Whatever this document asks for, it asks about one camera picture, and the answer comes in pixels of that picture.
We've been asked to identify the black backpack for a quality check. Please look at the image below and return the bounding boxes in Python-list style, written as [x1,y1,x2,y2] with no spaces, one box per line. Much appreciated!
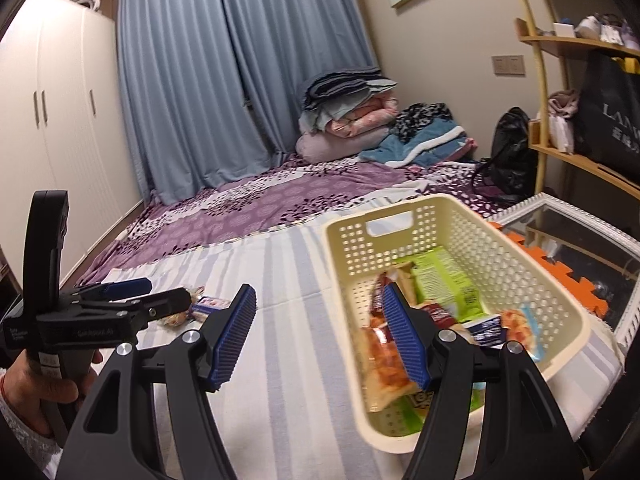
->
[471,106,538,205]

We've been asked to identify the purple floral bed cover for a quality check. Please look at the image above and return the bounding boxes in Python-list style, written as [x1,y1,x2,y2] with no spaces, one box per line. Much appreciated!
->
[72,157,506,286]

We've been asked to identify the leopard print cloth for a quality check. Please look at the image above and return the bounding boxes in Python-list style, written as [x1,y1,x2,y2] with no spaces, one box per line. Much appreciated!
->
[392,102,454,144]

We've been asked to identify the folded quilt stack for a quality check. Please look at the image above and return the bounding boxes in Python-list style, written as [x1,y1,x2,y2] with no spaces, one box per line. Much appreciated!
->
[295,67,399,164]

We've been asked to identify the person's left hand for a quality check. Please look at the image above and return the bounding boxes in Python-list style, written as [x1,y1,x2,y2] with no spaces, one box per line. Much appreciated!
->
[1,351,98,436]

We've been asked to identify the orange foam puzzle mat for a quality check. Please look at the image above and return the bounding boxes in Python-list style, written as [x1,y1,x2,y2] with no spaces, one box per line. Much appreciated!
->
[490,221,608,320]

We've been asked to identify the yellow sandwich biscuit pack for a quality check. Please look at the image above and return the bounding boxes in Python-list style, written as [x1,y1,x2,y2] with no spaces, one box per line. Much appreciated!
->
[420,302,458,330]

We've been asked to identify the small green cracker pack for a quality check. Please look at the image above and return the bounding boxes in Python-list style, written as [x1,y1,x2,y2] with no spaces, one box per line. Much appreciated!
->
[383,391,435,437]

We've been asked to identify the wall outlet plate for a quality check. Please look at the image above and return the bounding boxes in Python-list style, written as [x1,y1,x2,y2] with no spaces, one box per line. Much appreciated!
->
[491,55,526,77]

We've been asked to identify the black Lanwei shopping bag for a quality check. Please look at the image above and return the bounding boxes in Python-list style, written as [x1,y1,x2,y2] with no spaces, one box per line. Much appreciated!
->
[574,50,640,183]

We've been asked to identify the white wardrobe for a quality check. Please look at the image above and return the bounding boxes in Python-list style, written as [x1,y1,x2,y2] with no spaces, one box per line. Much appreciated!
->
[1,0,142,280]

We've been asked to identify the white sneakers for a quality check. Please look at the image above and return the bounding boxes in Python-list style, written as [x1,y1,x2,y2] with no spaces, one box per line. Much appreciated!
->
[574,14,639,50]

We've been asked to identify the cream perforated plastic basket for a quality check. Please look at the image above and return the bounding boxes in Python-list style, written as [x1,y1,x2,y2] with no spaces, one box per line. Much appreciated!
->
[323,194,591,454]

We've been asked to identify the red brown snack bag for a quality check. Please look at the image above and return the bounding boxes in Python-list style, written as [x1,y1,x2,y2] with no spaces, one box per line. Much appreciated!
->
[358,311,419,413]

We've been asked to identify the wooden shelf unit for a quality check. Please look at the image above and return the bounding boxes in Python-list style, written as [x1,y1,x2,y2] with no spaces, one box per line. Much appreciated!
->
[515,0,639,198]

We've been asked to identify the light blue bread bag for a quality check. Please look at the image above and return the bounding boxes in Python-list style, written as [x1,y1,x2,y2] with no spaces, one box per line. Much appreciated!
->
[463,304,544,362]

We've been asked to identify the pink cloth on shelf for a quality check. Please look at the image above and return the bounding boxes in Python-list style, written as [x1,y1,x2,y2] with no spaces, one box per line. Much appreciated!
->
[548,89,579,119]

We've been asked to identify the blue white blanket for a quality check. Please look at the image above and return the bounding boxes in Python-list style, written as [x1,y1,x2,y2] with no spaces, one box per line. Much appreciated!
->
[358,118,472,169]

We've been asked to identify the blue cracker pack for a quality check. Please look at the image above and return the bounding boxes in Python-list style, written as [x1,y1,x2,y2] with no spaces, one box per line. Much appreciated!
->
[190,296,230,323]

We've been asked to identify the clear cookie bag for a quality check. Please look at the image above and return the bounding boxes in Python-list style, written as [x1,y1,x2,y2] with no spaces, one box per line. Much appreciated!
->
[160,286,204,328]

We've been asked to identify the large green snack bag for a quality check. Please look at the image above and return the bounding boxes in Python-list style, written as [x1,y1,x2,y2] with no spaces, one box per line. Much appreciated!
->
[396,246,485,323]

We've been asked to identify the blue curtain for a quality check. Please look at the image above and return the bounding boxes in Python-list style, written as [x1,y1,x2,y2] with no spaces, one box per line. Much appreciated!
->
[116,0,375,205]

